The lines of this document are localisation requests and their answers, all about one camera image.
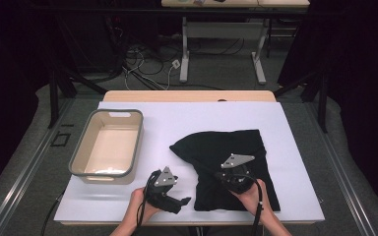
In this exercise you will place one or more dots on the white-legged wooden desk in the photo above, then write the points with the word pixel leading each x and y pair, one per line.
pixel 223 31

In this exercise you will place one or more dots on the white power adapter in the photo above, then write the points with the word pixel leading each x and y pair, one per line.
pixel 176 64

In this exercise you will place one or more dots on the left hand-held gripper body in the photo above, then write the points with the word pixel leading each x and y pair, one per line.
pixel 164 178

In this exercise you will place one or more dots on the metal floor rail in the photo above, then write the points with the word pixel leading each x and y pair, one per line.
pixel 26 173
pixel 346 183

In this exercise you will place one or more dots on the person's right hand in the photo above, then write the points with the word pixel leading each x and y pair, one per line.
pixel 249 200

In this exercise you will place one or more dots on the person's left hand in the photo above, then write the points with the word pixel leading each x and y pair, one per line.
pixel 134 209

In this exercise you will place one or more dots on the white table mat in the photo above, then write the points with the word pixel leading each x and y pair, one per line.
pixel 210 118

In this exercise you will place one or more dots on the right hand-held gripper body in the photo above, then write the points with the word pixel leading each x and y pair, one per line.
pixel 236 160

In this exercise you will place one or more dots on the black metal crossbar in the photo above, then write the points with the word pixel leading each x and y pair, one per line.
pixel 111 10

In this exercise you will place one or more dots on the black tank top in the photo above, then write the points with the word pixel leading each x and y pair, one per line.
pixel 210 147

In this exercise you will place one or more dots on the beige plastic basket grey rim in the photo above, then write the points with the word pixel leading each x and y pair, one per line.
pixel 111 154

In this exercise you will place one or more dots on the dark curtain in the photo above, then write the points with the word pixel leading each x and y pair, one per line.
pixel 6 98
pixel 367 98

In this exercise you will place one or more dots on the black metal stand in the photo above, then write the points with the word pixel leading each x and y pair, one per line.
pixel 323 105
pixel 53 98

